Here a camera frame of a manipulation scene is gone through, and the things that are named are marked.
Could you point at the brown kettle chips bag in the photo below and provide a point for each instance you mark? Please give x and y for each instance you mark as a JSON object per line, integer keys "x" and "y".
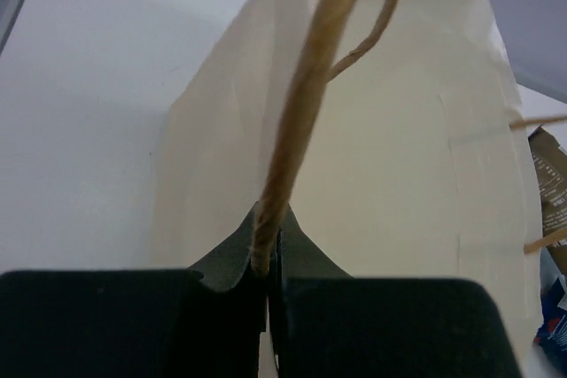
{"x": 549, "y": 159}

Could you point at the blue snack packet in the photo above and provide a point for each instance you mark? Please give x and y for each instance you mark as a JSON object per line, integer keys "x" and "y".
{"x": 553, "y": 328}

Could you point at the beige paper bag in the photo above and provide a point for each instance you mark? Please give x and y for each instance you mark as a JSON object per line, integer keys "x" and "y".
{"x": 412, "y": 169}

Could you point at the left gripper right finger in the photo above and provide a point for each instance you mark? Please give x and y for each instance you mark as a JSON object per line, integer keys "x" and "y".
{"x": 325, "y": 323}

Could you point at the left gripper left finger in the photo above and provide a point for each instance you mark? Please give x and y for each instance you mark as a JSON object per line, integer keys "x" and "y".
{"x": 201, "y": 321}

